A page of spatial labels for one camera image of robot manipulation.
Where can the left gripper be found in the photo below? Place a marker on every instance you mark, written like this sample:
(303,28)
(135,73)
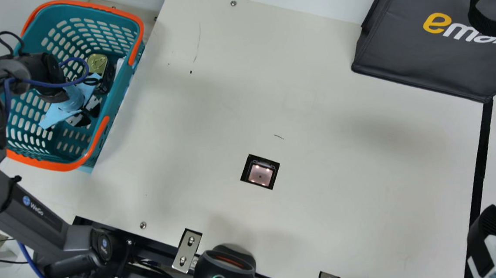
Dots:
(64,104)

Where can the white packet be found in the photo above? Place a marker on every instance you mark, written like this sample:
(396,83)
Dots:
(117,68)

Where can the dark can with gold lid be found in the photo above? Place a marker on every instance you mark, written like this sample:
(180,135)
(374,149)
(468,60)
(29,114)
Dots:
(96,63)

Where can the teal shopping basket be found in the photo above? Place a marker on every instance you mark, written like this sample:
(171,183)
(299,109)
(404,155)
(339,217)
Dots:
(117,106)

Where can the black strip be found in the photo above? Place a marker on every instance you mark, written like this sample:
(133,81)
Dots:
(481,170)

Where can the black device with green light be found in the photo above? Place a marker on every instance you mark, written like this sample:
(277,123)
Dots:
(222,271)

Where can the small square scanner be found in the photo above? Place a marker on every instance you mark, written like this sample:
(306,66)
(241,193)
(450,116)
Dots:
(260,173)

